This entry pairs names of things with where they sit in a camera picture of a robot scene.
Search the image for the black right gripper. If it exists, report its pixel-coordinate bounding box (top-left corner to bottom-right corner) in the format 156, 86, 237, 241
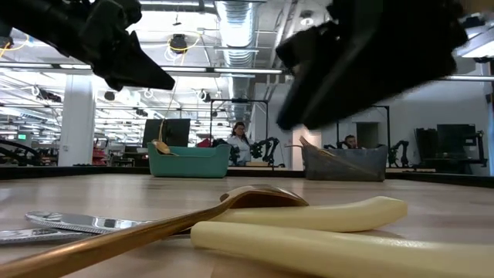
275, 0, 470, 131

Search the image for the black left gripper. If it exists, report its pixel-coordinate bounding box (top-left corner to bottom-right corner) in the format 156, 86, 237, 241
65, 0, 177, 93

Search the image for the gold spoon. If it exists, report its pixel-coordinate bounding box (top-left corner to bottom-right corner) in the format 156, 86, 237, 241
0, 184, 310, 278
151, 138, 173, 157

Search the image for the cream handled silver knife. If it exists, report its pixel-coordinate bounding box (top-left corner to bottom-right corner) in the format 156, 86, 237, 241
25, 210, 494, 278
0, 195, 409, 246

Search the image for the black monitor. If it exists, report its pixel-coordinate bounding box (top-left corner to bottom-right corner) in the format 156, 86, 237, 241
142, 118, 191, 148

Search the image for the person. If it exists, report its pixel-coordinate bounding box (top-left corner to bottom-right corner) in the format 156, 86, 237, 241
226, 121, 248, 166
342, 134, 360, 150

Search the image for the white column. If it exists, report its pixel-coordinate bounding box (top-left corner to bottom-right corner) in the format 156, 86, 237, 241
57, 75, 96, 167

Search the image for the grey plastic bin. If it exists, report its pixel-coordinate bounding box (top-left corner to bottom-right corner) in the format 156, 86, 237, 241
301, 144, 389, 182

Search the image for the teal plastic bin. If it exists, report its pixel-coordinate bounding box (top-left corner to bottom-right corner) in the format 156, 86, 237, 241
147, 141, 232, 179

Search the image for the black equipment rack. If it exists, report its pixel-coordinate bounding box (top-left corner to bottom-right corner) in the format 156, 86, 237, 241
414, 123, 488, 175

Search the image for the hanging yellow cable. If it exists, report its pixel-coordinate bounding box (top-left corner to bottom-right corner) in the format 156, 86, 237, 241
158, 88, 182, 142

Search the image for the black ceiling dome camera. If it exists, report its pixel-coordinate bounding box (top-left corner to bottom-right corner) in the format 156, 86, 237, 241
168, 33, 189, 55

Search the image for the black stand frame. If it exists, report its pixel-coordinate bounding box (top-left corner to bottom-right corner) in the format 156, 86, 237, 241
336, 103, 391, 147
209, 98, 270, 155

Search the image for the silver spiral ceiling duct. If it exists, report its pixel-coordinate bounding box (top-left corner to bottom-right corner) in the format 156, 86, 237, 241
215, 0, 258, 120

